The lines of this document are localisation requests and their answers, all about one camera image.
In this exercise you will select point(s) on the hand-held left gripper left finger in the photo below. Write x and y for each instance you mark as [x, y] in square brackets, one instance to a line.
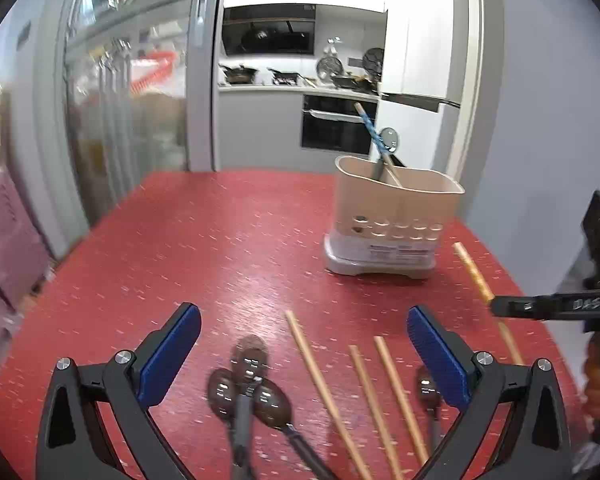
[172, 355]

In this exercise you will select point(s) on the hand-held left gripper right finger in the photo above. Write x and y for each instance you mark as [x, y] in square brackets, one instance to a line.
[437, 360]

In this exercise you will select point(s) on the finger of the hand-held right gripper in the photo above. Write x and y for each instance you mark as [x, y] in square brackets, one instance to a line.
[530, 306]

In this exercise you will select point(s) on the brown spoon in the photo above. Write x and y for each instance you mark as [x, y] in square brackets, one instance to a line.
[272, 402]
[427, 390]
[250, 355]
[222, 392]

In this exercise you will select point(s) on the plain wooden chopstick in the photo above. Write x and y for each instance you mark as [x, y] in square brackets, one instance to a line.
[312, 365]
[370, 400]
[395, 385]
[472, 272]

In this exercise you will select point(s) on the beige cutlery holder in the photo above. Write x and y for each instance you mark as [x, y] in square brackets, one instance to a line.
[395, 200]

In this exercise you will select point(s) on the metal spoon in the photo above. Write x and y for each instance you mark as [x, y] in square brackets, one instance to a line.
[387, 140]

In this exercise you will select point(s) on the blue patterned chopstick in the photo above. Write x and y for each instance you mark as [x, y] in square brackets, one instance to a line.
[367, 122]

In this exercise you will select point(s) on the white kitchen counter cabinet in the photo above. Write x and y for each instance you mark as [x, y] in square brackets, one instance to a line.
[255, 125]

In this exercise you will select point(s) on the sliding glass door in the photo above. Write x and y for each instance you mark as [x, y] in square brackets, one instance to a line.
[125, 110]

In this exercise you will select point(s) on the built-in black oven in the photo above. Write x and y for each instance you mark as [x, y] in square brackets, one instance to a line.
[337, 130]

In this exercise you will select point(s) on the white refrigerator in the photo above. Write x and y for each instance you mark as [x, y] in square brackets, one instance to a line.
[420, 35]

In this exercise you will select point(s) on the black round fan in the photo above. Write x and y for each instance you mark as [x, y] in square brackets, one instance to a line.
[374, 61]

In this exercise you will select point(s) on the wok with food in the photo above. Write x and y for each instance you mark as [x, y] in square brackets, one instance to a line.
[352, 81]

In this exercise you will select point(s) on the black wok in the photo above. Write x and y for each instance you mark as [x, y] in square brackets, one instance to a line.
[239, 74]

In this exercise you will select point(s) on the black frying pan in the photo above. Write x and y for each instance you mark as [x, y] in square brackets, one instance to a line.
[284, 76]

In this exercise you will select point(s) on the round metal strainer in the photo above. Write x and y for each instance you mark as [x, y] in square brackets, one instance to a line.
[329, 67]

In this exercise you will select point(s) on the black range hood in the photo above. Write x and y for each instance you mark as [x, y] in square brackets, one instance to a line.
[267, 30]

